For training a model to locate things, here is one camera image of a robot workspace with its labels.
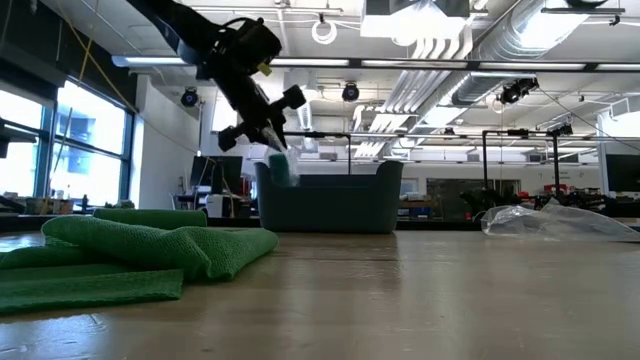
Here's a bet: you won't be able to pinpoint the yellow rope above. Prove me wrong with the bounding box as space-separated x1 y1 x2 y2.
54 0 139 115

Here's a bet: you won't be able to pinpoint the brown cardboard box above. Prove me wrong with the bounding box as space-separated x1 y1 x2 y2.
24 187 74 216

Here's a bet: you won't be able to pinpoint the large window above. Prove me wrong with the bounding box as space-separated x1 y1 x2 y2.
0 74 135 214

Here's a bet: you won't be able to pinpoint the blue-grey plastic bin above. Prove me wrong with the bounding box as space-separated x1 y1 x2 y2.
253 160 404 235

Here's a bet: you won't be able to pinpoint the black ceiling rail fixture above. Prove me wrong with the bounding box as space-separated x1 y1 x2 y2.
541 0 627 27

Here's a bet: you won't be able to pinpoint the black monitor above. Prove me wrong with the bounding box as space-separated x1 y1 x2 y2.
189 155 244 189
604 153 640 194

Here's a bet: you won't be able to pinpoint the white cable coil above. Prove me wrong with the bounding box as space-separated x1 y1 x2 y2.
310 13 339 46

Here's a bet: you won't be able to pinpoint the black gantry frame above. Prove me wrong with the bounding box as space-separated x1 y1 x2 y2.
482 124 574 201

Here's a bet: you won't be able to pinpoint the green elastic bandage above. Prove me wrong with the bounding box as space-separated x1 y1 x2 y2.
0 208 279 316

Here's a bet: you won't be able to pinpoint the distant black robot arms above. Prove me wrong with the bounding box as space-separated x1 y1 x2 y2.
459 182 609 211

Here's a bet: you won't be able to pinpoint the black ceiling spotlight cluster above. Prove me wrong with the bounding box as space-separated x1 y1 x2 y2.
497 76 541 106

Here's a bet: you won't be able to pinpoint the white computer box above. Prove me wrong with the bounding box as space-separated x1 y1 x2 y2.
204 193 236 219

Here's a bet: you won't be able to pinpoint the thin ceiling light bar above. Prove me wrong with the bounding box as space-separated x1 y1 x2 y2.
212 129 640 142

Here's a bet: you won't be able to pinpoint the silver ventilation duct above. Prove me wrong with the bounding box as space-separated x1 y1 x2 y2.
452 0 594 107

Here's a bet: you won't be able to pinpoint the white ceiling pipe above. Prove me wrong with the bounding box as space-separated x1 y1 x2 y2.
284 68 321 132

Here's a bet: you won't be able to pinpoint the long ceiling light bar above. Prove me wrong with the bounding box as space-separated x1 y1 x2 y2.
112 54 640 72

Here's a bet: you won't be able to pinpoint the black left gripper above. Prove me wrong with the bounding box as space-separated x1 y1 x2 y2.
218 74 307 153

